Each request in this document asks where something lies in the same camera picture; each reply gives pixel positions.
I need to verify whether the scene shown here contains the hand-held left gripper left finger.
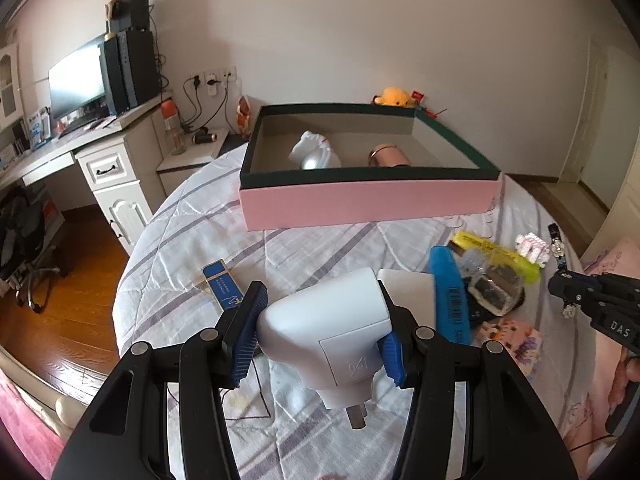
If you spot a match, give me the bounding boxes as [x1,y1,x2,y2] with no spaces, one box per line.
[52,280,271,480]

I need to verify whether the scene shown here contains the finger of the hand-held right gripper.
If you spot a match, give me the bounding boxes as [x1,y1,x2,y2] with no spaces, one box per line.
[547,270,640,297]
[562,292,621,313]

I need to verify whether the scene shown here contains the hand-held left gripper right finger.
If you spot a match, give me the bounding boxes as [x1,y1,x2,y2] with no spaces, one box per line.
[376,280,581,480]

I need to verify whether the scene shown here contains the black flower hair clip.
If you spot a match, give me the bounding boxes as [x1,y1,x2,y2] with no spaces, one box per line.
[547,223,576,321]

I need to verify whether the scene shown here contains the white power adapter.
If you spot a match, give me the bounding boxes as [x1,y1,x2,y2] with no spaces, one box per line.
[256,267,396,431]

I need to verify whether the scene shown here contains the yellow highlighter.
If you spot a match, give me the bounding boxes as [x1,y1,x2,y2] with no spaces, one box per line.
[447,231,542,286]

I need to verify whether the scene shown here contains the blue highlighter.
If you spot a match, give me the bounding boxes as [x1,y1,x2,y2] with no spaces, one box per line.
[429,245,473,348]

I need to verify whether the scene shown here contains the black handheld device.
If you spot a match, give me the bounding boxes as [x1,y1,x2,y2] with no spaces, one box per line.
[465,280,527,325]

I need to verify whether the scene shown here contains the pink box with green rim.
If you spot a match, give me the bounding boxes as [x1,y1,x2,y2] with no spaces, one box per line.
[238,103,502,232]

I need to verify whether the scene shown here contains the person's right hand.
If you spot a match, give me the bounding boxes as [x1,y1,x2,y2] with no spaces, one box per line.
[620,347,640,411]

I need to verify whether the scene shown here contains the pink printed quilt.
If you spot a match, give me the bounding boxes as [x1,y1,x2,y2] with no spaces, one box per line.
[555,237,640,480]

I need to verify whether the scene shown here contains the white flat card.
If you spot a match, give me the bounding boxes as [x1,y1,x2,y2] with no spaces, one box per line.
[377,268,436,336]

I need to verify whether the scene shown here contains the pink patterned packet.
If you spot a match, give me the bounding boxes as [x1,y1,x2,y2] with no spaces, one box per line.
[475,316,544,378]

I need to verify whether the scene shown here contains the white door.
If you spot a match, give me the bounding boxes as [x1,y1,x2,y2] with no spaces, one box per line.
[557,40,640,216]

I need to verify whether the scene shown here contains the white nightstand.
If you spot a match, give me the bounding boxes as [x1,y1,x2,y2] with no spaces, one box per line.
[156,127,230,198]

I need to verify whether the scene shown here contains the white figurine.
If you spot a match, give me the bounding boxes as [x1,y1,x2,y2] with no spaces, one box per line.
[290,131,342,170]

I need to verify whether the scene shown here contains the white desk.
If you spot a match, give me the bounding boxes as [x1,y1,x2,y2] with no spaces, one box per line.
[0,92,173,256]

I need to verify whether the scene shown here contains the rose gold cylinder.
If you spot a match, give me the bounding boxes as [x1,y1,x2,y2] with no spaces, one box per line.
[368,143,412,167]

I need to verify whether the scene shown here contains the orange capped bottle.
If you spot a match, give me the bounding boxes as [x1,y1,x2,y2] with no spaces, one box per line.
[161,100,187,156]

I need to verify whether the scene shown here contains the anatomy doll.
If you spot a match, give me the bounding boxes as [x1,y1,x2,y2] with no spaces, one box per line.
[236,95,262,136]

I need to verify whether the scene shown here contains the black office chair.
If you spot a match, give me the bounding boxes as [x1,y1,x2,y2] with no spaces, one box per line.
[0,185,66,313]

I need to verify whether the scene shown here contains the yellow plush octopus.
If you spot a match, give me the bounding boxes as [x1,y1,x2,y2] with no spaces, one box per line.
[371,87,417,109]

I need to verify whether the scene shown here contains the black computer tower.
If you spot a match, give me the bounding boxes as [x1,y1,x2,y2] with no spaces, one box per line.
[100,27,161,116]

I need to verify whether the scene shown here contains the blue white boxes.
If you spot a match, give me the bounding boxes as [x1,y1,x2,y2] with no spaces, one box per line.
[27,107,53,151]

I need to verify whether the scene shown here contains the black computer monitor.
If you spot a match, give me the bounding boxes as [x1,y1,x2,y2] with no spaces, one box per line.
[48,35,108,123]

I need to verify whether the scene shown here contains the black cardboard box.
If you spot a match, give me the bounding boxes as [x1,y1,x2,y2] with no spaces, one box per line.
[105,0,151,33]

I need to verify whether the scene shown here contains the white glass door cabinet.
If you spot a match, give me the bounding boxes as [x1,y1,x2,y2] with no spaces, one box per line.
[0,42,23,131]

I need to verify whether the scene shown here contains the black power cable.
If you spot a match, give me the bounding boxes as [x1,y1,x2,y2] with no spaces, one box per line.
[181,75,231,131]

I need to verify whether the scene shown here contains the white wall socket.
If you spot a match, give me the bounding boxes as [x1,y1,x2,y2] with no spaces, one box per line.
[202,66,237,96]

